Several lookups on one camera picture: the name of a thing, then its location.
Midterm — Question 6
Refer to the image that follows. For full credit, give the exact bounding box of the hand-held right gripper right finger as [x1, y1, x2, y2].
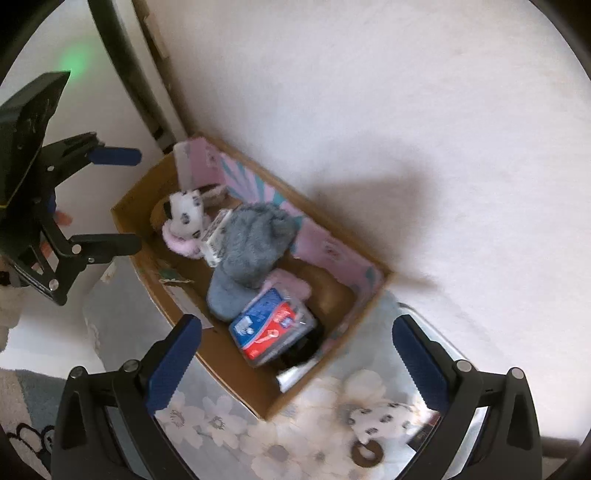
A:
[392, 315, 542, 480]

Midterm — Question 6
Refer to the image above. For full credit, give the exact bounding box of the brown hair ring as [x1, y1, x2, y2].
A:
[350, 438, 385, 465]

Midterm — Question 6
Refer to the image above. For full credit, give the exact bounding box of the pink printed cardboard box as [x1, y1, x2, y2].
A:
[111, 134, 394, 421]

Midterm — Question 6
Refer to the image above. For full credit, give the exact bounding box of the grey fuzzy sock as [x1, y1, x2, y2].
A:
[217, 202, 299, 285]

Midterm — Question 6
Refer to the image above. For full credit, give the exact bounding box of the white spotted sock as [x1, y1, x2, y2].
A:
[164, 188, 212, 241]
[348, 399, 417, 440]

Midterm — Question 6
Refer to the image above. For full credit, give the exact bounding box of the black fuzzy scrunchie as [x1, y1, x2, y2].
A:
[277, 323, 325, 371]

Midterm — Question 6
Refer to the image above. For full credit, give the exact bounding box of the blue floral cloth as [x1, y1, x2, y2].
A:
[83, 258, 462, 480]

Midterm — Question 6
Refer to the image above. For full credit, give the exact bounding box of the pink fuzzy sock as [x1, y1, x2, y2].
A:
[161, 225, 205, 260]
[265, 270, 313, 302]

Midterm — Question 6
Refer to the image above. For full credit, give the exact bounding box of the person's left hand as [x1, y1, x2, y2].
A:
[39, 210, 73, 260]

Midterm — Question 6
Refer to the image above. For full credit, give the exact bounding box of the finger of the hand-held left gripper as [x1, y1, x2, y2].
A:
[28, 216, 142, 306]
[41, 132, 143, 205]

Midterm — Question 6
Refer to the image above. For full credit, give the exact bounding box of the red and blue packet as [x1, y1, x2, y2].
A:
[228, 287, 320, 368]

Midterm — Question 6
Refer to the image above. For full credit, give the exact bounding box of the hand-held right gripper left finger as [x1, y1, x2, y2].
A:
[52, 314, 203, 480]

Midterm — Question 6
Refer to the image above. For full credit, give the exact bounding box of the patterned floor rug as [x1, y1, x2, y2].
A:
[0, 367, 62, 480]

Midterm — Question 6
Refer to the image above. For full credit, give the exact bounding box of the dark door frame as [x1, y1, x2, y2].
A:
[87, 0, 186, 156]

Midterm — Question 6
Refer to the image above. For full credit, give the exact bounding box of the white floral tissue packet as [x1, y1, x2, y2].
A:
[201, 209, 234, 269]

